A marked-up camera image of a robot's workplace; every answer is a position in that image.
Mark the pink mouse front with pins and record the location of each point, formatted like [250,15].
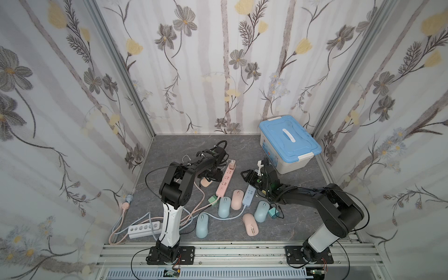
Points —
[250,224]

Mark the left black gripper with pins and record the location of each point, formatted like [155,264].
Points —
[215,172]

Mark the white power strip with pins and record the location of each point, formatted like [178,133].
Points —
[143,230]

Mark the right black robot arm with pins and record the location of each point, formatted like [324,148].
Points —
[339,213]

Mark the pink power strip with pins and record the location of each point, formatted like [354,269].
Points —
[225,182]

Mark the blue mouse right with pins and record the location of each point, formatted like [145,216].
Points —
[261,212]

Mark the blue power strip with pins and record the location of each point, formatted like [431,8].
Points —
[249,195]

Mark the blue lid storage box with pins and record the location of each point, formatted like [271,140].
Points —
[287,144]

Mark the blue mouse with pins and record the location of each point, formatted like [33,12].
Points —
[224,207]
[202,226]
[261,212]

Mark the light green loose charger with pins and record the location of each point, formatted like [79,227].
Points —
[213,200]

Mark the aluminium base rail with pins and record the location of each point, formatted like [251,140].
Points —
[242,260]

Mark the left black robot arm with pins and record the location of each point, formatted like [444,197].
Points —
[176,190]

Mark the blue mouse middle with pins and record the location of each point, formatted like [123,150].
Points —
[224,207]

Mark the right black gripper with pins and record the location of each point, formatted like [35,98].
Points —
[254,177]

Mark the pink mouse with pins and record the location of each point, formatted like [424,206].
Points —
[250,224]
[237,199]
[205,182]

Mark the pink charger on pink strip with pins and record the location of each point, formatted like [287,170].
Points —
[232,164]

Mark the blue mouse front left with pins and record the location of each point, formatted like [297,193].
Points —
[202,226]

